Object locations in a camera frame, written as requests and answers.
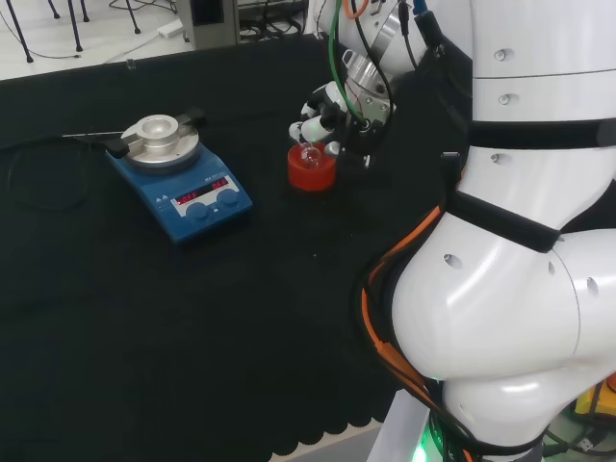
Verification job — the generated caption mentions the clear round-bottom glass flask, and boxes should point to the clear round-bottom glass flask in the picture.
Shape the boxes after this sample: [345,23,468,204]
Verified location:
[296,140,322,171]

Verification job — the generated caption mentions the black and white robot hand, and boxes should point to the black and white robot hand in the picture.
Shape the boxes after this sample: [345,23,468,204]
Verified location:
[288,81,397,169]

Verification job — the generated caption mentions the black USB cable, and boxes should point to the black USB cable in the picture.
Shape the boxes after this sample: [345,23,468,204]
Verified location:
[543,426,597,456]

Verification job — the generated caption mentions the black bench cloth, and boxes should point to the black bench cloth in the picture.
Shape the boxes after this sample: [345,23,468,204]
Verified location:
[0,33,475,462]

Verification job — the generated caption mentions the heater with blue base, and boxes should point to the heater with blue base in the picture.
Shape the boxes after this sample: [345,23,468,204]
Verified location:
[105,106,255,245]

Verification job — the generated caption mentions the black stand leg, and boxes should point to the black stand leg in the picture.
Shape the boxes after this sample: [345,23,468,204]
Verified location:
[5,0,35,64]
[124,0,143,36]
[66,0,85,54]

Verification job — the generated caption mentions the black cable bundle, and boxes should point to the black cable bundle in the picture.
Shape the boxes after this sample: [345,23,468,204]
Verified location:
[238,0,310,42]

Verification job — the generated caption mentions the grey metal cabinet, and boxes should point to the grey metal cabinet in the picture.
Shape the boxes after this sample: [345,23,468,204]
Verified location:
[175,0,242,50]

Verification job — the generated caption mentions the green robot cable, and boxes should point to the green robot cable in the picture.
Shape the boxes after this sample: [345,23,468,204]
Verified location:
[327,0,368,128]

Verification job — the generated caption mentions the white power strip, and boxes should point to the white power strip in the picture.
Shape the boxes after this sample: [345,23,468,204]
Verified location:
[157,20,187,39]

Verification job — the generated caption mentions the black heater power cable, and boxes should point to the black heater power cable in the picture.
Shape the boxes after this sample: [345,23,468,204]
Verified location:
[0,133,113,211]

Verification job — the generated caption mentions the thin steel probe rod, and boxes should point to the thin steel probe rod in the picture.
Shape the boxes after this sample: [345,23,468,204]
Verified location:
[61,128,129,139]

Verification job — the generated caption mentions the pale board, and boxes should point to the pale board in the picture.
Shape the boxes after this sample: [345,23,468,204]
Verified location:
[368,389,434,462]

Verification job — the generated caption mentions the red ribbed flask stand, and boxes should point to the red ribbed flask stand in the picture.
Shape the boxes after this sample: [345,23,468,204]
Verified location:
[287,142,337,193]

